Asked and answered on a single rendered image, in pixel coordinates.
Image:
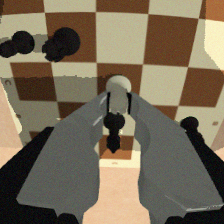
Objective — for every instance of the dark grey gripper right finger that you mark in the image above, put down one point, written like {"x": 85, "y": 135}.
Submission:
{"x": 179, "y": 174}

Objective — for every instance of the brown and cream chessboard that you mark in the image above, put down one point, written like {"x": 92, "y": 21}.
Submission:
{"x": 172, "y": 51}

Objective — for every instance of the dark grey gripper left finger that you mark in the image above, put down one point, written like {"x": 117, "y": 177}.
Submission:
{"x": 57, "y": 171}

